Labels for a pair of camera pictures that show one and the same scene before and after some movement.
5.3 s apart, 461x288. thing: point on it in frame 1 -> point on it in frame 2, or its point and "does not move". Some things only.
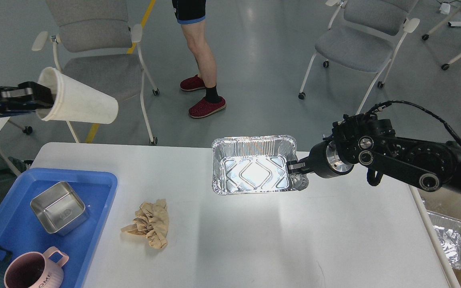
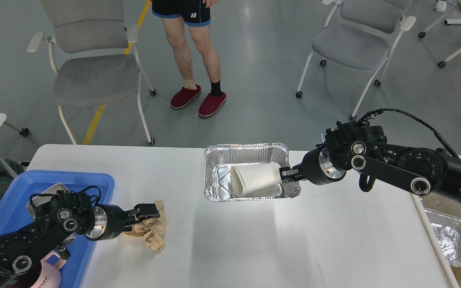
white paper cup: x=73 y=102 -> x=252 y=180
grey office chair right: x=365 y=36 does not move
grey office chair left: x=95 y=43 does not move
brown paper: x=151 y=220 does not move
